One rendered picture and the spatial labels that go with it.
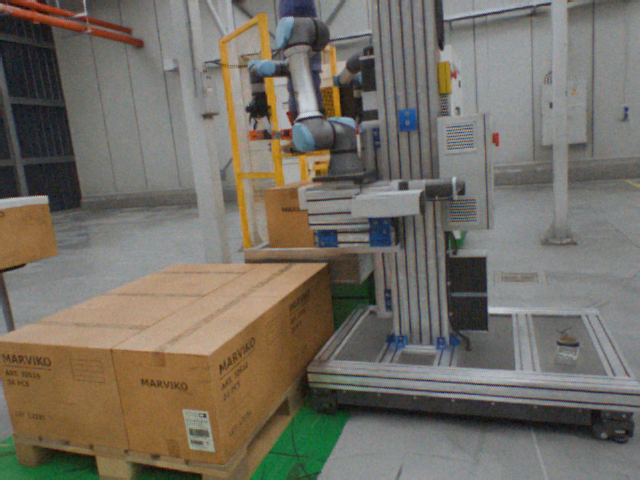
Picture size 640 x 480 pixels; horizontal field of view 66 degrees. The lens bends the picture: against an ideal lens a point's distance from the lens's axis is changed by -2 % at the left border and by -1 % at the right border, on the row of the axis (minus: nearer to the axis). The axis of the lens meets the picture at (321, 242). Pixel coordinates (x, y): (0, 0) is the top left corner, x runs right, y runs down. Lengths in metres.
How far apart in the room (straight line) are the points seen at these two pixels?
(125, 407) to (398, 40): 1.76
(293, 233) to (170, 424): 1.39
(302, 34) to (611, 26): 9.90
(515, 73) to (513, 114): 0.82
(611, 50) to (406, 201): 9.92
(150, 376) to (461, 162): 1.43
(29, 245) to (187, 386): 2.11
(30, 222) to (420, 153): 2.51
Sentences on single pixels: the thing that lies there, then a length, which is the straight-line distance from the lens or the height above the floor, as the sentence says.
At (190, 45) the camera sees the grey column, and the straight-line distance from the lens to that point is 3.88.
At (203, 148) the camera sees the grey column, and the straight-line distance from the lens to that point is 3.82.
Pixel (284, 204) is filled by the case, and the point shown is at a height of 0.86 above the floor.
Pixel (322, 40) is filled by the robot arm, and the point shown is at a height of 1.58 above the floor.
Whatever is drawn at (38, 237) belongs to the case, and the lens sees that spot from 3.67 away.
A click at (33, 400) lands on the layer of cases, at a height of 0.30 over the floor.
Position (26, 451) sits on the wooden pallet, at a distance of 2.47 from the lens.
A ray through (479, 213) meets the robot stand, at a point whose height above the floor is 0.83.
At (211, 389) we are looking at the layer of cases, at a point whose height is 0.42.
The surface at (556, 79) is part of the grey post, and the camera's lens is 5.37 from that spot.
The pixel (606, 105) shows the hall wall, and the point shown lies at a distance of 11.51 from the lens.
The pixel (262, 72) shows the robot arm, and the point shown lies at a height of 1.52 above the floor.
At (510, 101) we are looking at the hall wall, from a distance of 11.34.
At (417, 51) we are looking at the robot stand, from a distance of 2.19.
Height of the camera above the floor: 1.16
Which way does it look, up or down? 11 degrees down
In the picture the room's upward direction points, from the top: 5 degrees counter-clockwise
